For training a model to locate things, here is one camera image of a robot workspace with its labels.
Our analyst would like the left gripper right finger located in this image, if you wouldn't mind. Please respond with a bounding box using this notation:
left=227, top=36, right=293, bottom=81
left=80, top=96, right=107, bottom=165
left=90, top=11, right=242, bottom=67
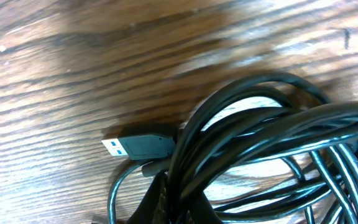
left=185, top=193, right=223, bottom=224

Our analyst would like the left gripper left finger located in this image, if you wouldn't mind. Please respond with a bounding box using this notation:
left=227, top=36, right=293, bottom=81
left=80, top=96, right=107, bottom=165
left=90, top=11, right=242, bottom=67
left=126, top=172, right=167, bottom=224

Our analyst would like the black USB cable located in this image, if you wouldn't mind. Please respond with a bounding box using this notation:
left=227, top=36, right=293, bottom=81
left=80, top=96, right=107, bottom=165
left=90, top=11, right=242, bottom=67
left=100, top=72, right=358, bottom=224

